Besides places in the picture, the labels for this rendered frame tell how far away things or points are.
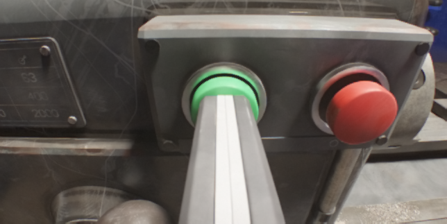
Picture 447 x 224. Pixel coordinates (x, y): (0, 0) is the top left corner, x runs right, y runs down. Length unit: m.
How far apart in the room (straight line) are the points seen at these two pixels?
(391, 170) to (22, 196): 0.91
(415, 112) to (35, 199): 0.47
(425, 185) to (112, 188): 0.91
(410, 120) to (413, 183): 0.52
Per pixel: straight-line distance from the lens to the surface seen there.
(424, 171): 1.00
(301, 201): 0.19
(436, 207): 0.72
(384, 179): 0.88
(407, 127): 0.44
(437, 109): 1.14
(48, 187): 0.21
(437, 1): 4.30
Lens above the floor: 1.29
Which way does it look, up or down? 31 degrees down
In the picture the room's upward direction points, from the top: straight up
